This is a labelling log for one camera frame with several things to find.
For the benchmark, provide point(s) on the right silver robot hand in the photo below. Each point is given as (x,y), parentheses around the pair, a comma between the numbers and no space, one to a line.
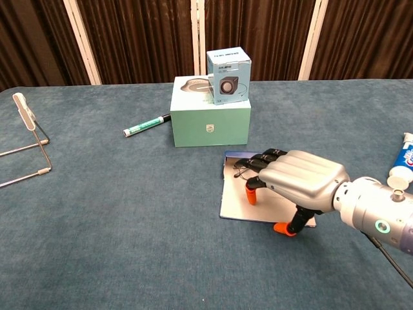
(306,177)

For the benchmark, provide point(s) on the thin-framed eyeglasses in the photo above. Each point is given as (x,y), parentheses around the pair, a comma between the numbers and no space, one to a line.
(237,175)

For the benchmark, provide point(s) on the blue glasses case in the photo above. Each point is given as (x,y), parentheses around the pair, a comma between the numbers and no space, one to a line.
(235,203)

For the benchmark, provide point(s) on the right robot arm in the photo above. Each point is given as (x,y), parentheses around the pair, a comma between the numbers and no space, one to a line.
(371,210)

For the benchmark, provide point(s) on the blue white toothpaste tube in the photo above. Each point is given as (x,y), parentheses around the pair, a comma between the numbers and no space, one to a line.
(405,158)

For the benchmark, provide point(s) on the teal Philips cardboard box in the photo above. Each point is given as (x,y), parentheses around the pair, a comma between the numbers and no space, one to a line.
(209,135)

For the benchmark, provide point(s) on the light blue speaker box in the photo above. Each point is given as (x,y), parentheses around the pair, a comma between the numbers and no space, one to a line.
(227,80)

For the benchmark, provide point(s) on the dark brown curtain panel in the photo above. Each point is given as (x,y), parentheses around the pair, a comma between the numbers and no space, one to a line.
(368,38)
(138,38)
(32,38)
(258,32)

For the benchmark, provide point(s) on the green white marker pen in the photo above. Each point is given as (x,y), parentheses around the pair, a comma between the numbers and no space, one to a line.
(145,125)

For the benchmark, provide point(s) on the blue felt table cover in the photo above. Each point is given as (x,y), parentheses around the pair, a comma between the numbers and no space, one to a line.
(96,226)

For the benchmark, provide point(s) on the white partition frame post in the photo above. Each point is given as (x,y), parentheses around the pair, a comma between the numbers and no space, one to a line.
(196,32)
(311,42)
(82,38)

